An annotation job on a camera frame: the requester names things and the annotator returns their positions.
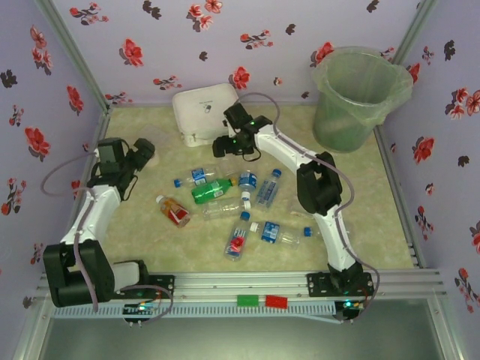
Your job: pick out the blue-label bottle white cap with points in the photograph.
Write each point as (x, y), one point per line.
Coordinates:
(270, 231)
(248, 180)

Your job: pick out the green labelled bottle yellow cap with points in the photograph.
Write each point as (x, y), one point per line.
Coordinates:
(210, 191)

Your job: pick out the patterned blue-label bottle blue cap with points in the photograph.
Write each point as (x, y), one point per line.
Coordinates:
(267, 191)

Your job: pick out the clear bottle white cap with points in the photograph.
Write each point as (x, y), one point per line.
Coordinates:
(223, 209)

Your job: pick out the orange drink bottle white cap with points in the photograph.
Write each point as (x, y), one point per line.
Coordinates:
(174, 212)

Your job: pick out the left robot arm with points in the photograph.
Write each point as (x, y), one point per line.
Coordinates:
(93, 210)

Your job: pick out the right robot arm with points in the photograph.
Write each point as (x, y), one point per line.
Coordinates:
(285, 150)

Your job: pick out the grey translucent plastic bin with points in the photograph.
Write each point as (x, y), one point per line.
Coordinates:
(337, 135)

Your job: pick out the green plastic bin liner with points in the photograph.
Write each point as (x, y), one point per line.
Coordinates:
(375, 112)

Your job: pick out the white zip fabric case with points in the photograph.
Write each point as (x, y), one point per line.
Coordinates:
(202, 108)

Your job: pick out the Fiji water bottle blue cap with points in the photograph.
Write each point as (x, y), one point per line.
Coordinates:
(237, 238)

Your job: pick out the black controller board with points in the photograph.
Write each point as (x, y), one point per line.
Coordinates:
(347, 305)
(137, 309)

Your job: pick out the green block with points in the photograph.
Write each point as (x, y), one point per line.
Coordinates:
(247, 300)

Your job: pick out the red block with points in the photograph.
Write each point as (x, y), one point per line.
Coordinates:
(276, 302)

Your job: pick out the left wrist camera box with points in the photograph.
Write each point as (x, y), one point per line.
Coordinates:
(96, 152)

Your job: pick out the aluminium side rail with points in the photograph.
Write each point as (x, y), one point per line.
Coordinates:
(99, 127)
(386, 168)

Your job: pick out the aluminium frame post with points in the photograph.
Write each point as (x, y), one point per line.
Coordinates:
(412, 33)
(75, 56)

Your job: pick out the aluminium front rail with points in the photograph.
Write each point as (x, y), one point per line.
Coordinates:
(225, 285)

